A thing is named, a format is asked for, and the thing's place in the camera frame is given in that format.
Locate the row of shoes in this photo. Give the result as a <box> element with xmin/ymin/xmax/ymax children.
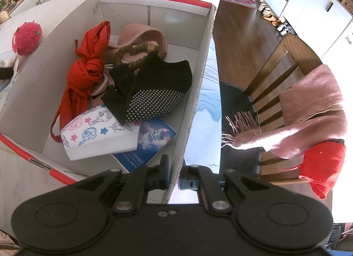
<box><xmin>258</xmin><ymin>2</ymin><xmax>297</xmax><ymax>36</ymax></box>

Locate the white tall cabinet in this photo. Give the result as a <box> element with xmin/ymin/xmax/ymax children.
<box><xmin>265</xmin><ymin>0</ymin><xmax>353</xmax><ymax>39</ymax></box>

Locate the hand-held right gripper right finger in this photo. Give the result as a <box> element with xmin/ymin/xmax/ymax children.
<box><xmin>179</xmin><ymin>164</ymin><xmax>265</xmax><ymax>215</ymax></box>

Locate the red folded cloth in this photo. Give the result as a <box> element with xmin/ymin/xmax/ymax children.
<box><xmin>299</xmin><ymin>140</ymin><xmax>347</xmax><ymax>200</ymax></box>

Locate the red knotted cloth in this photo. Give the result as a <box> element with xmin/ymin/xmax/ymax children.
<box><xmin>51</xmin><ymin>21</ymin><xmax>111</xmax><ymax>144</ymax></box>

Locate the blue printed box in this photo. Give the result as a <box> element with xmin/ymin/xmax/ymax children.
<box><xmin>112</xmin><ymin>117</ymin><xmax>177</xmax><ymax>173</ymax></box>

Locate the white cartoon tissue pack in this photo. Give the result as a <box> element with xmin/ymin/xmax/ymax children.
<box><xmin>60</xmin><ymin>105</ymin><xmax>140</xmax><ymax>162</ymax></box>

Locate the pink fabric slipper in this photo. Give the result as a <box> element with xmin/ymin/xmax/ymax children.
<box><xmin>106</xmin><ymin>24</ymin><xmax>169</xmax><ymax>97</ymax></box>

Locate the thin black cable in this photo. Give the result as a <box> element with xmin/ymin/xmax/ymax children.
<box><xmin>0</xmin><ymin>228</ymin><xmax>14</xmax><ymax>248</ymax></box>

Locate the white fridge with magnets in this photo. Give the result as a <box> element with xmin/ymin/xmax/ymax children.
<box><xmin>320</xmin><ymin>19</ymin><xmax>353</xmax><ymax>61</ymax></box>

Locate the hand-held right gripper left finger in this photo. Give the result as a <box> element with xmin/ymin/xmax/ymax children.
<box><xmin>80</xmin><ymin>154</ymin><xmax>170</xmax><ymax>216</ymax></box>

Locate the white cardboard box red stripe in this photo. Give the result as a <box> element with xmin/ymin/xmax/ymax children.
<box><xmin>0</xmin><ymin>0</ymin><xmax>216</xmax><ymax>204</ymax></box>

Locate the brown hair tie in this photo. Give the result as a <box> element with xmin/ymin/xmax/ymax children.
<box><xmin>112</xmin><ymin>44</ymin><xmax>167</xmax><ymax>67</ymax></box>

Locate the wooden chair with black seat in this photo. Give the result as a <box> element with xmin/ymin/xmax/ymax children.
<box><xmin>219</xmin><ymin>33</ymin><xmax>345</xmax><ymax>185</ymax></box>

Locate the white cloth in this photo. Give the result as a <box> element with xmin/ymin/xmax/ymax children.
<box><xmin>0</xmin><ymin>54</ymin><xmax>20</xmax><ymax>92</ymax></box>

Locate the pink fringed scarf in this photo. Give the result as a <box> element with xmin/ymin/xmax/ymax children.
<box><xmin>222</xmin><ymin>64</ymin><xmax>348</xmax><ymax>160</ymax></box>

